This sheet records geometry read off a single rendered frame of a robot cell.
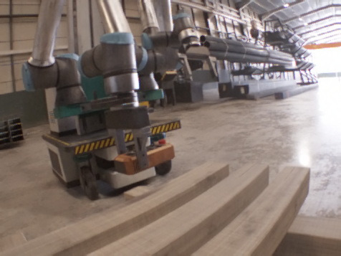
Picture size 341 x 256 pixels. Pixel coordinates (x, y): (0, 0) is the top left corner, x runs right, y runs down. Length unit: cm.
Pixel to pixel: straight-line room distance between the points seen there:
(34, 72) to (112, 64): 65
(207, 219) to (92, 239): 28
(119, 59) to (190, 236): 45
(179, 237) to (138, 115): 30
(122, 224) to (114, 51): 43
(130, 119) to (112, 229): 28
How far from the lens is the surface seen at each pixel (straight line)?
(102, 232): 61
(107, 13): 91
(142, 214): 67
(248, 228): 53
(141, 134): 60
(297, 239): 70
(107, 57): 64
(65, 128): 163
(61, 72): 127
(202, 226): 59
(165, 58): 152
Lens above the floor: 50
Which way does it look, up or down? 8 degrees down
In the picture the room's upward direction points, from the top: 8 degrees counter-clockwise
